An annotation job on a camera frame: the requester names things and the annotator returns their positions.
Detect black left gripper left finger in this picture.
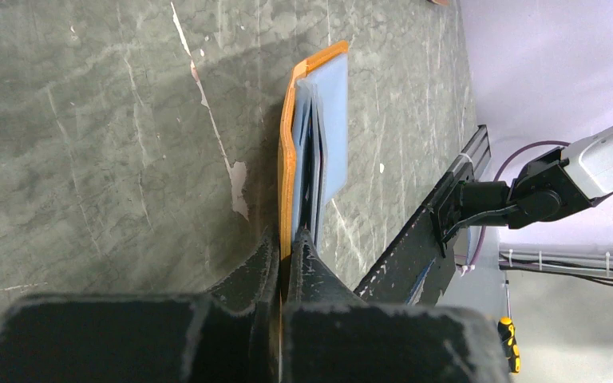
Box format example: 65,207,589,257
0,232,279,382

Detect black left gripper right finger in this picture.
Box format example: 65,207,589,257
283,229,511,382

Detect orange card holder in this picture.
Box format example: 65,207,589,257
278,40,350,297

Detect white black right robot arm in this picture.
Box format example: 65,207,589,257
429,126,613,243

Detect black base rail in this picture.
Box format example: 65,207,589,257
354,168,472,306

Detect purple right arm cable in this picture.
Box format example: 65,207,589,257
457,140,572,276

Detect yellow handled screwdriver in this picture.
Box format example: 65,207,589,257
497,317,521,374

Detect aluminium extrusion frame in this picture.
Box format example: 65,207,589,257
448,124,492,180

